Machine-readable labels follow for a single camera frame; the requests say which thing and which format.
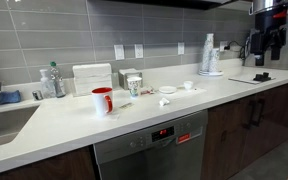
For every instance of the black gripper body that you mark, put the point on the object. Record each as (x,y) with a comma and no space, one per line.
(277,36)

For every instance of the patterned paper cup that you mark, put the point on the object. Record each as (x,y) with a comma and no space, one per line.
(134,86)

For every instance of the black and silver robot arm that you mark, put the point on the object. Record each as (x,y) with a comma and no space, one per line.
(267,5)

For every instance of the small white cup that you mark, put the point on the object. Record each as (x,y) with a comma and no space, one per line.
(188,85)

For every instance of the black block object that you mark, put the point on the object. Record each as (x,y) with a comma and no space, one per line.
(262,77)

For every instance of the white flat board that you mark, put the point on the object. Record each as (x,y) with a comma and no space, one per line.
(244,79)

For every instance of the short stack of paper cups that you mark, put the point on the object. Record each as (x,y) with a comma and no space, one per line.
(215,61)

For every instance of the white round tray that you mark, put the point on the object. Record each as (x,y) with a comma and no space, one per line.
(210,73)

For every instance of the tall stack of paper cups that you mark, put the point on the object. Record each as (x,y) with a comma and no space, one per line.
(207,50)

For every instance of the white paper napkin mat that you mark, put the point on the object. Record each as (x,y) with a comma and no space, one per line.
(190,92)

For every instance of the dark range hood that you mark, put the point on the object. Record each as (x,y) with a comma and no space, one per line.
(184,3)

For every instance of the white saucer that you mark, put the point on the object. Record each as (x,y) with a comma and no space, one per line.
(167,89)

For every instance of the crumpled white wrapper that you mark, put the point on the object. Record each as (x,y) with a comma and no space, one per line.
(164,102)

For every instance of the red packet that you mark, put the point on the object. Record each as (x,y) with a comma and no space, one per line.
(148,90)

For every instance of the metal napkin dispenser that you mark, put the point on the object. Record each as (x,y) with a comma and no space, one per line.
(124,76)

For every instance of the thin sugar stick packet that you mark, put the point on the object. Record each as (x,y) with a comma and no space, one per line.
(126,105)

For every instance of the stainless steel dishwasher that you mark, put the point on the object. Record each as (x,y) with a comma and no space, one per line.
(150,156)

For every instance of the white paper towel stack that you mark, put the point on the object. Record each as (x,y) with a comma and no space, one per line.
(91,78)

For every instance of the clear bottle with green cap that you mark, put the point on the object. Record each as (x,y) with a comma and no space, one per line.
(58,83)

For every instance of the small metal can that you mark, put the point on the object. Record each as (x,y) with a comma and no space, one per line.
(37,95)

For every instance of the blue sponge cloth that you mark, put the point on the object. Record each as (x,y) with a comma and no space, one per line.
(10,97)

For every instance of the undermount sink basin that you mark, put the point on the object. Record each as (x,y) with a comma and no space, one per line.
(4,125)

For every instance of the white wall outlet with plug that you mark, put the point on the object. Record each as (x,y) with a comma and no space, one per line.
(222,46)

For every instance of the white wall light switch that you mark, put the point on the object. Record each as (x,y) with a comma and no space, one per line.
(119,52)

